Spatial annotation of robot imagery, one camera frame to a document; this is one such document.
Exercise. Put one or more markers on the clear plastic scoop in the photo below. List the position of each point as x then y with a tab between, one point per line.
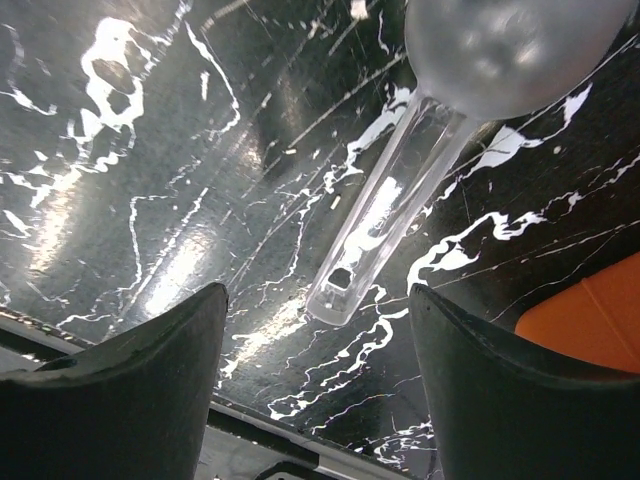
474	62

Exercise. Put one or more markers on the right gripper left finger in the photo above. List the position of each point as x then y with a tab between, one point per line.
132	407

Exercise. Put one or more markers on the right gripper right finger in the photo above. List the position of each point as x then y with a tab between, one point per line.
503	407

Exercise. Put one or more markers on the white orange litter box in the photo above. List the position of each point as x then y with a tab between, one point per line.
595	320

